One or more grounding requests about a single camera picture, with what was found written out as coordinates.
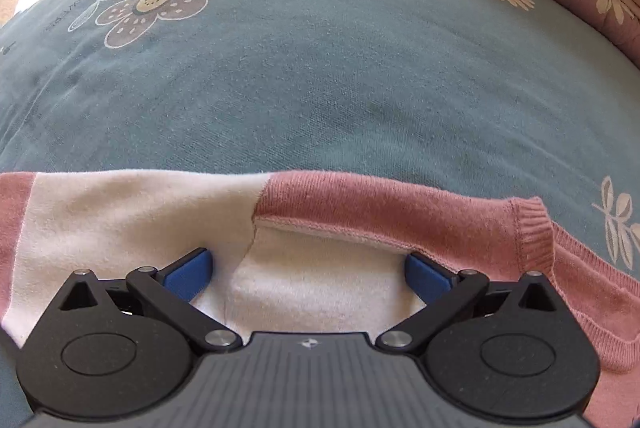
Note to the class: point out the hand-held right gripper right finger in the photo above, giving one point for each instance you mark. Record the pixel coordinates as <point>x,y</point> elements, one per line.
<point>425,275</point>

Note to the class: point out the pink and white knit sweater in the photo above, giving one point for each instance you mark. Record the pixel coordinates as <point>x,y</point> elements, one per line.
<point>350,203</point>

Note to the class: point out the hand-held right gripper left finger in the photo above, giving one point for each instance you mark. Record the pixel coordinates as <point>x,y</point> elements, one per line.
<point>192,275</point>

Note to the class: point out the blue floral bed sheet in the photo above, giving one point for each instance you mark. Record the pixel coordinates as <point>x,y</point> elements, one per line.
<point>300,83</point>

